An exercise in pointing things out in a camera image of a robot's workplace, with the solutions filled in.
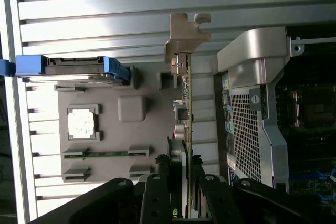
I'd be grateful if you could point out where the green RAM stick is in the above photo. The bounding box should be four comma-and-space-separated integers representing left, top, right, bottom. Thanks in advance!
83, 150, 132, 157

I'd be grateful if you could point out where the open grey PC case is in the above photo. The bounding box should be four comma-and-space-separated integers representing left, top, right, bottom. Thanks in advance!
214, 26, 336, 224

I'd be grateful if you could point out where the grey plastic parts rack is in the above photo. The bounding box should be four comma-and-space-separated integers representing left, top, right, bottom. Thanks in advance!
54, 64, 190, 185

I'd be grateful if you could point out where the CPU socket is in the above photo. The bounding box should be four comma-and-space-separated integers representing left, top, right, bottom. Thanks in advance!
290, 90, 336, 130

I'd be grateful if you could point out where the green motherboard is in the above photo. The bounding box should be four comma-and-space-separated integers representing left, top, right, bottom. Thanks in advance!
274, 77, 336, 224

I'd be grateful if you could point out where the silver CPU chip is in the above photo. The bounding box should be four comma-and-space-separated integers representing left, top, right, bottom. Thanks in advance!
67, 108, 95, 138

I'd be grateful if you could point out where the hard disk in blue caddy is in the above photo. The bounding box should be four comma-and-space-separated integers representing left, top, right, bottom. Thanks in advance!
0, 55, 131, 87

